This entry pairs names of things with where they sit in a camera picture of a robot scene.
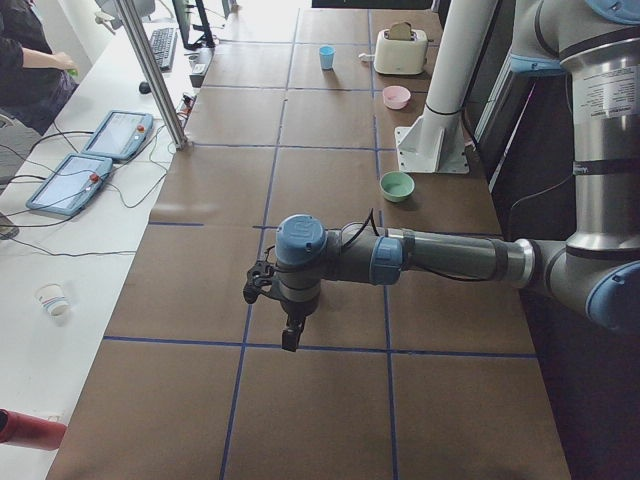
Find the cream toaster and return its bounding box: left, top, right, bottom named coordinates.
left=373, top=29, right=428, bottom=75

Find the black keyboard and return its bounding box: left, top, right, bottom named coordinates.
left=149, top=27, right=177, bottom=72

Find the red bottle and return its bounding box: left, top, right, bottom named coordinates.
left=1, top=409, right=67, bottom=451

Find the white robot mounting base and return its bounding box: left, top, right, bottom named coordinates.
left=395, top=0, right=498, bottom=174

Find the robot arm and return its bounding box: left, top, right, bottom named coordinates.
left=243, top=1, right=639, bottom=351

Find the aluminium frame post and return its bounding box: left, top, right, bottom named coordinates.
left=115, top=0, right=188, bottom=151

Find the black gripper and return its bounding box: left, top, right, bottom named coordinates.
left=243, top=260, right=306, bottom=352

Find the seated person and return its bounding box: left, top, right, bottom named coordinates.
left=1, top=1, right=78, bottom=135

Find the paper cup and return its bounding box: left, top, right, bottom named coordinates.
left=35, top=283, right=70, bottom=317

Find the teach pendant near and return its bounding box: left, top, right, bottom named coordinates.
left=26, top=154, right=113, bottom=217

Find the green bowl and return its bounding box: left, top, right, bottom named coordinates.
left=379, top=171, right=415, bottom=203

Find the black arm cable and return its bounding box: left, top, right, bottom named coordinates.
left=339, top=207, right=381, bottom=251

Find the light blue cup right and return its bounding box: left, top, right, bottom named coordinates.
left=318, top=45, right=335, bottom=70

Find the computer monitor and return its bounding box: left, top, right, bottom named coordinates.
left=172, top=0, right=215, bottom=51

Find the teach pendant far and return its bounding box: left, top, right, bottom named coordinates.
left=82, top=110, right=154, bottom=162

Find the toast slice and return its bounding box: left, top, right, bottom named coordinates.
left=388, top=22, right=412, bottom=41

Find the pink bowl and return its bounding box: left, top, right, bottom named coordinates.
left=382, top=85, right=411, bottom=110

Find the teach pendant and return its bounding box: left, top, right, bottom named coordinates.
left=26, top=154, right=113, bottom=217
left=82, top=110, right=154, bottom=162

